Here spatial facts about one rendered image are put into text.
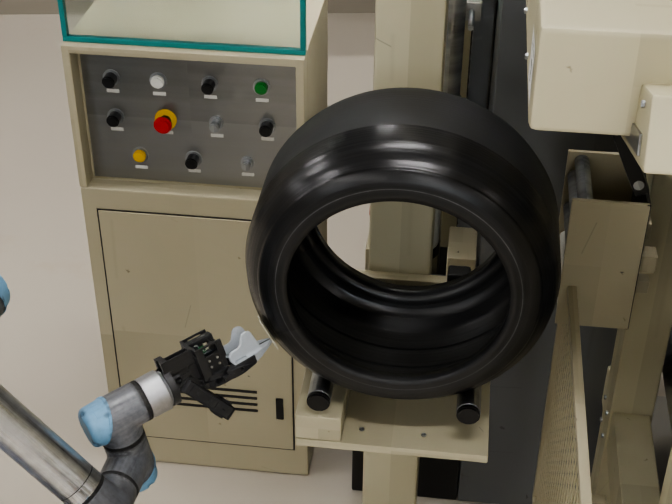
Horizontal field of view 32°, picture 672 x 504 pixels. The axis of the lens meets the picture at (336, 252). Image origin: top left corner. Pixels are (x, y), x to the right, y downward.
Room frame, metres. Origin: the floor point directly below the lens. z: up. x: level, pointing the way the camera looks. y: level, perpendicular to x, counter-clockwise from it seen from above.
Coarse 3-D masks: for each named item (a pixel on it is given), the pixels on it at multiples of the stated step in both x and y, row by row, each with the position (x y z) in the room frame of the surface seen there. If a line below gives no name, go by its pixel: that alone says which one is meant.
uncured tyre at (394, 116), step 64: (320, 128) 1.80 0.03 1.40; (384, 128) 1.72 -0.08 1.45; (448, 128) 1.74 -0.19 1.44; (512, 128) 1.85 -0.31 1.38; (320, 192) 1.66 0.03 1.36; (384, 192) 1.64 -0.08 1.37; (448, 192) 1.63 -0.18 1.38; (512, 192) 1.65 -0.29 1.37; (256, 256) 1.68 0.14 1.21; (320, 256) 1.92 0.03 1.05; (512, 256) 1.61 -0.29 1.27; (320, 320) 1.83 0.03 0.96; (384, 320) 1.88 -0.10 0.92; (448, 320) 1.86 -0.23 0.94; (512, 320) 1.61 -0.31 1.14; (384, 384) 1.63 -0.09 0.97; (448, 384) 1.62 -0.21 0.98
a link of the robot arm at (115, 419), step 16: (128, 384) 1.53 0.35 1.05; (96, 400) 1.50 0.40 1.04; (112, 400) 1.50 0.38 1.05; (128, 400) 1.50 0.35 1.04; (144, 400) 1.50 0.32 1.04; (80, 416) 1.48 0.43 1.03; (96, 416) 1.47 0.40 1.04; (112, 416) 1.47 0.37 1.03; (128, 416) 1.48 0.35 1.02; (144, 416) 1.49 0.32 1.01; (96, 432) 1.45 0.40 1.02; (112, 432) 1.46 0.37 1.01; (128, 432) 1.47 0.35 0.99; (112, 448) 1.47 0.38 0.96
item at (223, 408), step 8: (192, 384) 1.56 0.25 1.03; (184, 392) 1.55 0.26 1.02; (192, 392) 1.55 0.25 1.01; (200, 392) 1.56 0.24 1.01; (208, 392) 1.57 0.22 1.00; (200, 400) 1.55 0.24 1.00; (208, 400) 1.56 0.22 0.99; (216, 400) 1.56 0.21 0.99; (224, 400) 1.58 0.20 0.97; (216, 408) 1.56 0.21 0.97; (224, 408) 1.56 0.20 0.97; (232, 408) 1.57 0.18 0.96; (224, 416) 1.56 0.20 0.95
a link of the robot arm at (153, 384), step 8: (144, 376) 1.55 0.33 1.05; (152, 376) 1.55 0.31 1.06; (160, 376) 1.55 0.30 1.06; (144, 384) 1.53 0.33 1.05; (152, 384) 1.53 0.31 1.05; (160, 384) 1.53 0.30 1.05; (144, 392) 1.51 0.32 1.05; (152, 392) 1.52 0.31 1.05; (160, 392) 1.52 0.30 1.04; (168, 392) 1.52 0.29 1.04; (152, 400) 1.51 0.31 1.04; (160, 400) 1.51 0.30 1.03; (168, 400) 1.52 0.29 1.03; (152, 408) 1.50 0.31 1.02; (160, 408) 1.51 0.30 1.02; (168, 408) 1.52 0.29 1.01
